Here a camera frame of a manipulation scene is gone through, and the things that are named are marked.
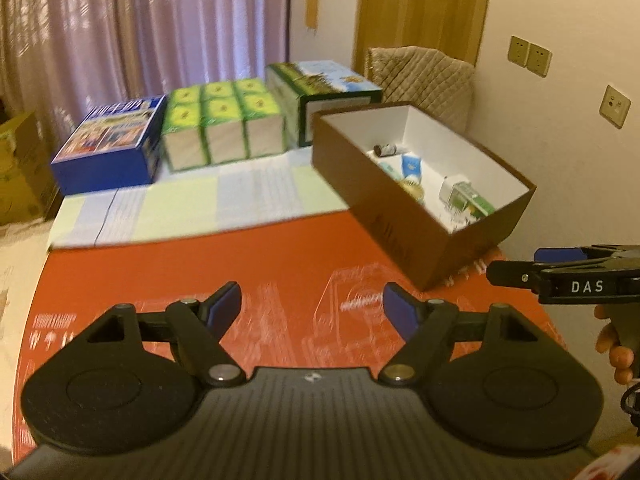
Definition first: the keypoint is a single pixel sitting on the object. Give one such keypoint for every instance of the wooden door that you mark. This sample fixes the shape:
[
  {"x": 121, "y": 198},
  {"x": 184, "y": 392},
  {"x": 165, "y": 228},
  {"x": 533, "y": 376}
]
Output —
[{"x": 425, "y": 5}]

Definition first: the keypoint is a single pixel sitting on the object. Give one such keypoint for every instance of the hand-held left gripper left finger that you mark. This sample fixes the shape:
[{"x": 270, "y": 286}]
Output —
[{"x": 225, "y": 305}]

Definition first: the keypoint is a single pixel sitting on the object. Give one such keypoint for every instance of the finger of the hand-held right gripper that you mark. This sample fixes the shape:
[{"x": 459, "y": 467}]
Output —
[
  {"x": 555, "y": 255},
  {"x": 515, "y": 275}
]

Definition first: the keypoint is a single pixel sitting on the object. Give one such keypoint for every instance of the red printed mat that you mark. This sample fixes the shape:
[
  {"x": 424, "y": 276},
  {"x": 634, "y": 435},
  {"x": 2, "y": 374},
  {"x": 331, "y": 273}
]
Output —
[{"x": 250, "y": 270}]

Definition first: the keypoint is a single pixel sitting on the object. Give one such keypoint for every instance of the round-port wall socket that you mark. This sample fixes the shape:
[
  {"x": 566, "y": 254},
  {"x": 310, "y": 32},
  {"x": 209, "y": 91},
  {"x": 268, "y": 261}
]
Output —
[{"x": 615, "y": 106}]

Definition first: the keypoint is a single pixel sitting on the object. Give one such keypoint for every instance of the brown storage box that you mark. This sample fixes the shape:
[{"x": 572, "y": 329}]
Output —
[{"x": 400, "y": 240}]

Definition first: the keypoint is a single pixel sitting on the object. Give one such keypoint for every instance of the clear plastic case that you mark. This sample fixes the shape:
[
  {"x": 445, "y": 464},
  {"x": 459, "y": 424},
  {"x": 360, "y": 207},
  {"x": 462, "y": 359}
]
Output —
[{"x": 451, "y": 200}]

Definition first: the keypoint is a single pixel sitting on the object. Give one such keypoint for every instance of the blue printed box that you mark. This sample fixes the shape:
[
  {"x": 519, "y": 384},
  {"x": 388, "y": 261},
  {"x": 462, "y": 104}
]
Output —
[{"x": 105, "y": 165}]

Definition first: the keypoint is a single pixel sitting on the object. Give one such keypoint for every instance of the blue white tube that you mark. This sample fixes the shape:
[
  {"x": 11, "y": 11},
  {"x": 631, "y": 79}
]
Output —
[{"x": 411, "y": 166}]

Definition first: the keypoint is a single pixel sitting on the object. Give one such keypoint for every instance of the beige wall socket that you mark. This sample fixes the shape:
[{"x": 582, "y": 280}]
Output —
[
  {"x": 518, "y": 51},
  {"x": 540, "y": 60}
]

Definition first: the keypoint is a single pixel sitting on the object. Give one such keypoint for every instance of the cardboard box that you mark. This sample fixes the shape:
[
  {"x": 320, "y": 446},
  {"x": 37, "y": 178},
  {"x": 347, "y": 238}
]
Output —
[{"x": 20, "y": 170}]

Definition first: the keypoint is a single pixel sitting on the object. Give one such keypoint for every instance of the pastel checkered cloth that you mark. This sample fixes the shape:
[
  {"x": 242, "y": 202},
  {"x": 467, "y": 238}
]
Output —
[{"x": 200, "y": 200}]

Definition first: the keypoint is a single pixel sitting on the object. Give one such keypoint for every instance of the yellow hanging strip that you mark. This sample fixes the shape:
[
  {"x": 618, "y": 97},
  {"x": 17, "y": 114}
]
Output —
[{"x": 312, "y": 5}]

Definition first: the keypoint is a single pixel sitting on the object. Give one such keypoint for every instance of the green milk carton box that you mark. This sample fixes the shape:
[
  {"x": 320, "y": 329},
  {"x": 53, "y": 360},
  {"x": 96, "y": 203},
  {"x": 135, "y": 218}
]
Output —
[{"x": 320, "y": 80}]

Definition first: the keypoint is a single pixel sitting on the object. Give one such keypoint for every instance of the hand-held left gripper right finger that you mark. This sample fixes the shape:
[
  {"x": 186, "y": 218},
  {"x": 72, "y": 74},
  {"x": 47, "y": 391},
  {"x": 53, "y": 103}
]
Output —
[{"x": 397, "y": 307}]

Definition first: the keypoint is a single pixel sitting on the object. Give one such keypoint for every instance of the person's right hand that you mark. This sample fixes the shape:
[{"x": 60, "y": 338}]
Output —
[{"x": 622, "y": 365}]

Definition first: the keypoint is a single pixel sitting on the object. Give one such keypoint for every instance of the green medicine box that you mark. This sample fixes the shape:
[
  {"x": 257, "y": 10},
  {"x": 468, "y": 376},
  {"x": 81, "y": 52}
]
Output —
[{"x": 477, "y": 206}]

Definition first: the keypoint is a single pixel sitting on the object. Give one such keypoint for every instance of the pink curtain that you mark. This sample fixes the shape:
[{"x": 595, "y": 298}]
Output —
[{"x": 150, "y": 25}]

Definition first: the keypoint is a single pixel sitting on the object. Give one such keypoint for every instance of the beige quilted chair cover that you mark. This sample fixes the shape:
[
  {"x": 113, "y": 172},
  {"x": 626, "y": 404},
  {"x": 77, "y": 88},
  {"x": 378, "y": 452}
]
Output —
[{"x": 425, "y": 85}]

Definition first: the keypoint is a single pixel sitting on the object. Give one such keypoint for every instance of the green tissue multipack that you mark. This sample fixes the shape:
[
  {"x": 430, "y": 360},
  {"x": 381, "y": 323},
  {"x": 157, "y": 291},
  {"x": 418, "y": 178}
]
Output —
[{"x": 220, "y": 135}]

